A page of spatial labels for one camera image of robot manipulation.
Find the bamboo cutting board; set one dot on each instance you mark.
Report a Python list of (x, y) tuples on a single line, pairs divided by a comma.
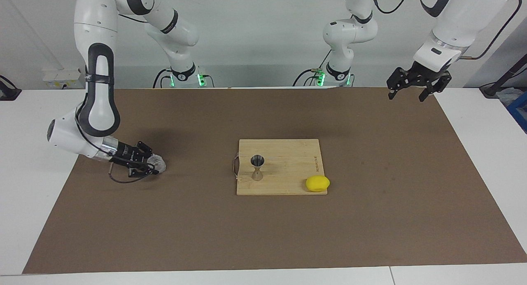
[(288, 182)]

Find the black clamp mount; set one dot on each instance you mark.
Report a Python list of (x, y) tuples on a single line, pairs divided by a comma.
[(8, 91)]

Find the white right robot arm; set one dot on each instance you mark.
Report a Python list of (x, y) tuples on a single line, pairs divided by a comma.
[(96, 91)]

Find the clear glass cup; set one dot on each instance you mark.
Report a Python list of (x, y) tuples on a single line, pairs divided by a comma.
[(158, 163)]

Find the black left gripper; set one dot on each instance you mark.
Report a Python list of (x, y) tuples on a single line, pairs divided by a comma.
[(424, 75)]

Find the steel double jigger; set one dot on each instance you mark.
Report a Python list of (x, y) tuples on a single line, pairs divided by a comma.
[(257, 171)]

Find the black stand leg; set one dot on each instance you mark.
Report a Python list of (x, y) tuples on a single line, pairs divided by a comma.
[(504, 77)]

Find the blue box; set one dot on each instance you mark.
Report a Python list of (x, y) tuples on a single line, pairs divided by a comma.
[(519, 110)]

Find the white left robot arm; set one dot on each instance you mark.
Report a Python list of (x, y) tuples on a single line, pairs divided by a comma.
[(461, 21)]

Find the yellow lemon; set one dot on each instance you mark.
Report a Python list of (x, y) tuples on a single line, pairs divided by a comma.
[(317, 183)]

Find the brown table mat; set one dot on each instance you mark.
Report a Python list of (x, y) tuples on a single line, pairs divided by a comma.
[(263, 235)]

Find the white wall socket strip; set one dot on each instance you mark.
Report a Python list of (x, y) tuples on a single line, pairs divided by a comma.
[(61, 79)]

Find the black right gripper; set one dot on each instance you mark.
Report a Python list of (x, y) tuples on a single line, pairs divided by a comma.
[(125, 155)]

